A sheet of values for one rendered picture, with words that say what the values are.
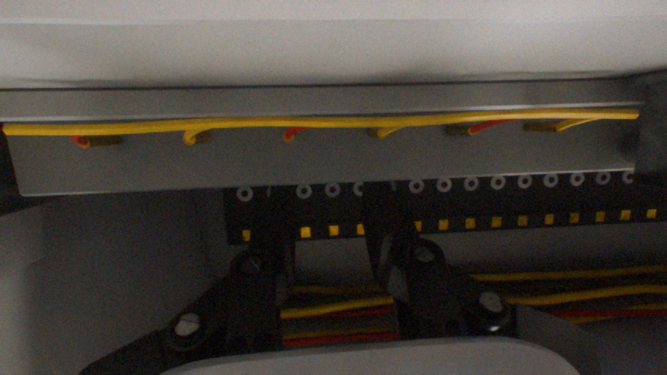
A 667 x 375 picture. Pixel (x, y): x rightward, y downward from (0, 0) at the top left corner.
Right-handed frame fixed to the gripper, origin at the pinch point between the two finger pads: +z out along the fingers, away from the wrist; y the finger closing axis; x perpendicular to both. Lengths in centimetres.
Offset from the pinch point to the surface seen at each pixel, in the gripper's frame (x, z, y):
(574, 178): -5.8, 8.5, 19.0
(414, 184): -5.7, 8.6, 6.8
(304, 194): -6.1, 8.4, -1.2
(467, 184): -5.9, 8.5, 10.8
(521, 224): -8.6, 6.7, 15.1
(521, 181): -5.8, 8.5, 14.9
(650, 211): -8.2, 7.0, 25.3
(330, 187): -5.7, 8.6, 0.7
